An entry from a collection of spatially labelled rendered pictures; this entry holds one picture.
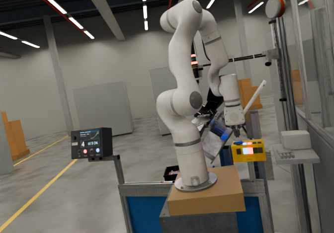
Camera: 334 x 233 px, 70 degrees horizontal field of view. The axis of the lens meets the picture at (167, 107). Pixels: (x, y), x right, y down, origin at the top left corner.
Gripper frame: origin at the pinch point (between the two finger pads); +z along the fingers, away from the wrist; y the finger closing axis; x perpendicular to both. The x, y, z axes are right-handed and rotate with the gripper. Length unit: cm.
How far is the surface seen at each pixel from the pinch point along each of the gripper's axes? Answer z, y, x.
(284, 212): 113, 22, 117
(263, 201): 38.1, 8.0, -1.1
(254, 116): -0.4, 9.0, 45.0
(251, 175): 23.4, 4.2, -0.8
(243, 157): 11.9, 1.7, -5.0
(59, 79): -152, -805, 722
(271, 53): -42, 26, 68
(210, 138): 9.4, -20.9, 30.5
